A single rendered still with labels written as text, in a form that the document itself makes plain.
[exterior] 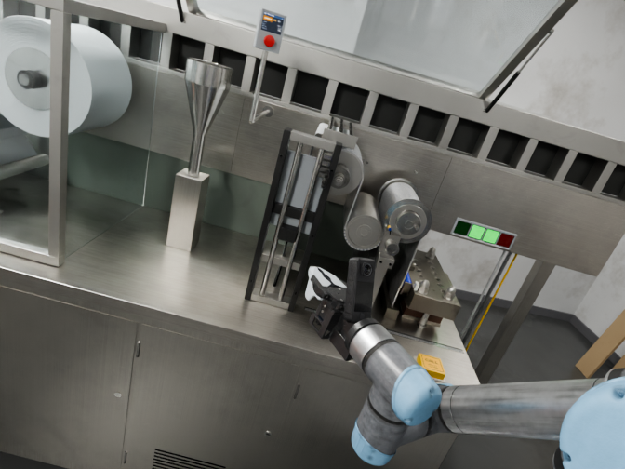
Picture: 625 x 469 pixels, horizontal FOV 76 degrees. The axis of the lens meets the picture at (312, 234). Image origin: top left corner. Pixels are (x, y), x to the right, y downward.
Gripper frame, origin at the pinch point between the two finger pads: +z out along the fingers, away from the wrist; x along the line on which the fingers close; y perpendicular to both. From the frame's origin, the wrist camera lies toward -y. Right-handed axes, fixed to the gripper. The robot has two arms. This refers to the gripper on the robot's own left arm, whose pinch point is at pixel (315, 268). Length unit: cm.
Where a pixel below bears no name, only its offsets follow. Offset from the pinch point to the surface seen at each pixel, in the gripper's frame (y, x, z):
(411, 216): -10, 45, 21
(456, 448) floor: 104, 149, 12
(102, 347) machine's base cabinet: 59, -26, 45
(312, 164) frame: -14.5, 12.1, 33.4
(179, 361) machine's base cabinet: 54, -7, 32
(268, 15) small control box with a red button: -46, -5, 55
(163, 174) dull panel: 19, -8, 101
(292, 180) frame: -8.6, 8.0, 33.8
